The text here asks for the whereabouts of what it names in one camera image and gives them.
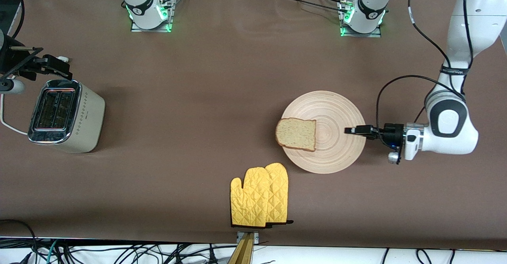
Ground long black base cable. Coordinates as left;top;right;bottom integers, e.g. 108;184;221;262
273;0;351;14

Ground thick black arched cable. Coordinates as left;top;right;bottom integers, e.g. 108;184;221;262
0;219;40;264

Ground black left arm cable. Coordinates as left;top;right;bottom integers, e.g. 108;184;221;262
375;0;476;138

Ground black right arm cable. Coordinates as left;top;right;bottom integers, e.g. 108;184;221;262
14;0;27;39

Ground small metal bracket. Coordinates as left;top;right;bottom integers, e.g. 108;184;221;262
236;231;259;244

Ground wooden post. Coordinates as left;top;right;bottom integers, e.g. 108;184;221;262
227;232;254;264

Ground white toaster power cable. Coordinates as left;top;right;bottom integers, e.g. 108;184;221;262
0;56;71;135

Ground yellow quilted oven mitt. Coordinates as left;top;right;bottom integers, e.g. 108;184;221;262
263;163;294;226
230;167;272;228

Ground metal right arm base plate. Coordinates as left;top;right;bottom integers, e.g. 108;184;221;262
131;0;175;33

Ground teal cable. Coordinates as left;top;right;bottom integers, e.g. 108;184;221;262
46;239;59;264

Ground cream and chrome toaster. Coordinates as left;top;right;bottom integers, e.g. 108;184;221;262
27;79;106;154

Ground brown table cover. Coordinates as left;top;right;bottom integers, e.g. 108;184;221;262
0;0;507;251

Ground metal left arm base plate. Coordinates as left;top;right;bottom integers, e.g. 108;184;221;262
339;0;383;38

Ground bread slice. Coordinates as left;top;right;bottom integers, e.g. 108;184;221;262
275;118;317;152

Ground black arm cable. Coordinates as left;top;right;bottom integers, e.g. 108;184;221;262
14;0;27;39
375;0;476;138

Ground round wooden plate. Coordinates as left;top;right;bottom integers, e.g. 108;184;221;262
280;91;366;174

